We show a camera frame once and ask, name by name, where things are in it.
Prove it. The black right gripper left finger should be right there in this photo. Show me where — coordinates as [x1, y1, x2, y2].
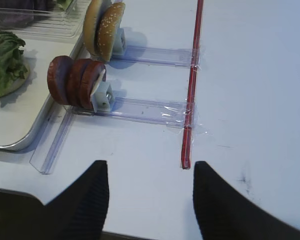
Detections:
[44, 160, 109, 240]

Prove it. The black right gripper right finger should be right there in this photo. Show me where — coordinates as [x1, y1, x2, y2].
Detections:
[192, 161, 300, 240]

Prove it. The white pusher behind patties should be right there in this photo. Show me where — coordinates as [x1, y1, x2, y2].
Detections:
[90, 69, 115, 113]

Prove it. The middle meat patty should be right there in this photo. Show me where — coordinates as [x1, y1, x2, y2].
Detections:
[65, 58, 92, 107]

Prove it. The meat patty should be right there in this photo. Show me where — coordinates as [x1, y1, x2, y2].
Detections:
[47, 55, 74, 105]
[78, 61, 106, 110]
[65, 58, 92, 107]

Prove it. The front meat patty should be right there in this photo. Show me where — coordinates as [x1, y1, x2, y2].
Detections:
[47, 55, 74, 105]

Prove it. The rear meat patty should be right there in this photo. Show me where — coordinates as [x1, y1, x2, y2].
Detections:
[78, 61, 106, 110]

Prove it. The green lettuce leaf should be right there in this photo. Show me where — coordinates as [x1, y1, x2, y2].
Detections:
[0, 30, 27, 95]

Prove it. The small lettuce piece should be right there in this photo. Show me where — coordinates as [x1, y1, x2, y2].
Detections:
[55, 0, 72, 11]

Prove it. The red plastic strip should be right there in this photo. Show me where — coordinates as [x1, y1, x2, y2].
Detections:
[180, 0, 204, 170]

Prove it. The silver metal tray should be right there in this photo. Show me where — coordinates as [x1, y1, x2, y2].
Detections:
[0, 35, 83, 151]

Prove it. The white pusher behind buns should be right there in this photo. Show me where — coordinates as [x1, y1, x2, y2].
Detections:
[112, 28, 127, 56]

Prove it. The plain burger bun half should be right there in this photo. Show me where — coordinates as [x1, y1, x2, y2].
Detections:
[82, 0, 103, 55]

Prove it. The clear plastic container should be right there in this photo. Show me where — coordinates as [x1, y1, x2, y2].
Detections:
[0, 0, 90, 38]

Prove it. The sesame burger bun half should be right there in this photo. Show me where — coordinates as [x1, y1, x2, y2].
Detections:
[97, 2, 126, 62]

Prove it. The purple cabbage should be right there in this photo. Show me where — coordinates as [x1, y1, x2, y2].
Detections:
[0, 0, 55, 27]

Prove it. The clear right guide rail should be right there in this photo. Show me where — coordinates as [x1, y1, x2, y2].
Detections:
[29, 102, 74, 175]

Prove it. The clear patty dispenser rail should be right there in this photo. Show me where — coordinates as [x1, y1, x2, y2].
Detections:
[71, 97, 196, 129]

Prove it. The clear bun dispenser rail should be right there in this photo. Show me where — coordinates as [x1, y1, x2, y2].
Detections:
[111, 45, 201, 68]

